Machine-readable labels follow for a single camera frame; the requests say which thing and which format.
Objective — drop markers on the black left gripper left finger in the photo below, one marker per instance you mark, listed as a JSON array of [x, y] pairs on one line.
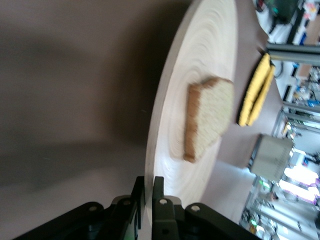
[[125, 217]]

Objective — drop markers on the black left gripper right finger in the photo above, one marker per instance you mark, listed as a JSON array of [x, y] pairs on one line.
[[165, 217]]

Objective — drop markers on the slice of toast bread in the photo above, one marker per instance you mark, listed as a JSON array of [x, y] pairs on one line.
[[215, 112]]

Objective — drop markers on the round bamboo plate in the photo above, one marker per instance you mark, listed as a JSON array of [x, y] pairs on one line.
[[205, 50]]

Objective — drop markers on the beige chrome two-slot toaster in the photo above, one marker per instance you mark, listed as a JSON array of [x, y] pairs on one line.
[[272, 155]]

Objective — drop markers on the brown table cover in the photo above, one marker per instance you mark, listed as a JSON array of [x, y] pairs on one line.
[[62, 100]]

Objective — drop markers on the yellow quilted oven mitt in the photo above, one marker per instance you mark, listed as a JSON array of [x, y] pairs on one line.
[[250, 100]]

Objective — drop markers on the front camera mount post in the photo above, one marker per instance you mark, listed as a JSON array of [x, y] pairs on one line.
[[295, 53]]

